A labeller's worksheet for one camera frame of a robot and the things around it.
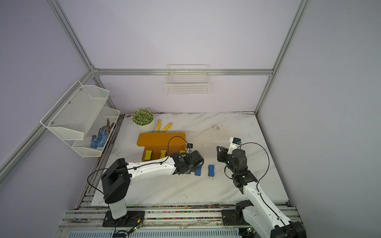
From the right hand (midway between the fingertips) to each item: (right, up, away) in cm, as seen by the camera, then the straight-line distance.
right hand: (218, 149), depth 83 cm
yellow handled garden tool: (-41, +14, +29) cm, 52 cm away
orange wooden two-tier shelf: (-36, +2, +5) cm, 37 cm away
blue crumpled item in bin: (-70, +5, +4) cm, 70 cm away
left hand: (-16, -9, +3) cm, 19 cm away
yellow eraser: (-44, -5, +13) cm, 46 cm away
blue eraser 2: (-4, -13, +7) cm, 15 cm away
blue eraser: (-16, -8, -18) cm, 25 cm away
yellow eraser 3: (-22, -3, +13) cm, 26 cm away
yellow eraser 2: (-35, -5, +13) cm, 37 cm away
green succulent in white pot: (-48, +18, +16) cm, 53 cm away
